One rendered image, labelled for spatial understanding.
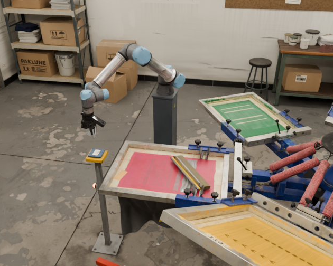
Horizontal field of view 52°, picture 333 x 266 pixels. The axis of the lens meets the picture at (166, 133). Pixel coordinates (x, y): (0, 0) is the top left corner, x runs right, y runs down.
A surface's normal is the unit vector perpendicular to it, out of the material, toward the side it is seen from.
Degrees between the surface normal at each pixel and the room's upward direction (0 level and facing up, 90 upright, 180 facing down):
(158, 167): 0
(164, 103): 90
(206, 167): 0
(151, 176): 0
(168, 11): 90
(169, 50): 90
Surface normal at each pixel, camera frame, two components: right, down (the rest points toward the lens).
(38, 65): -0.22, 0.51
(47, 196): 0.00, -0.86
